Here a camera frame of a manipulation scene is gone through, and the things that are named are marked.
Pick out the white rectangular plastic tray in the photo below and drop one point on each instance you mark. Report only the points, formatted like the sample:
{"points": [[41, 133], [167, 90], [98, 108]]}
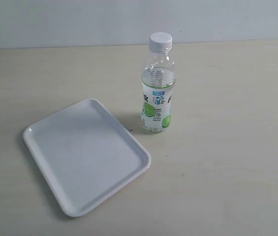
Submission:
{"points": [[85, 155]]}

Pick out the white bottle cap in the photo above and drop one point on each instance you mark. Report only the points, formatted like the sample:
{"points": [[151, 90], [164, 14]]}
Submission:
{"points": [[160, 42]]}

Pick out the clear plastic drink bottle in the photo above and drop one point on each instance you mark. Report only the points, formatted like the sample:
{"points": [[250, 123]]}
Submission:
{"points": [[158, 80]]}

